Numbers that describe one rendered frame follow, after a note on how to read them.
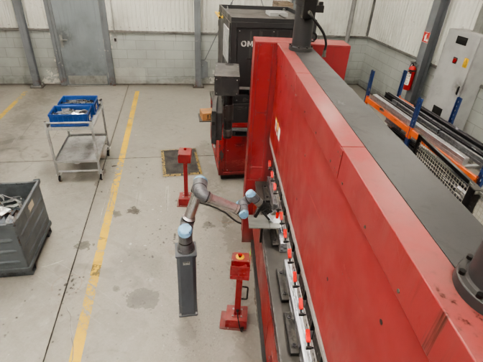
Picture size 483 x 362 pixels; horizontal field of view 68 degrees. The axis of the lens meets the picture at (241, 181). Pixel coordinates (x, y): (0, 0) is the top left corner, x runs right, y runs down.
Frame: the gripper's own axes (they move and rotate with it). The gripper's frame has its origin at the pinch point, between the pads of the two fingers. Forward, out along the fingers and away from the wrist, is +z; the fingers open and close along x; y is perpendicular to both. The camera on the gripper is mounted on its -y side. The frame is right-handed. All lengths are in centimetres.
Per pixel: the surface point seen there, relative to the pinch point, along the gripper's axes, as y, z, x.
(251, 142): 11, -33, 84
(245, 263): -33.2, 3.8, -27.6
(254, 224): -12.2, -9.6, -6.1
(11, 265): -243, -101, 26
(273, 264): -10.1, 8.8, -40.4
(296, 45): 97, -93, 52
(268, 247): -11.5, 7.6, -20.6
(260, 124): 29, -44, 84
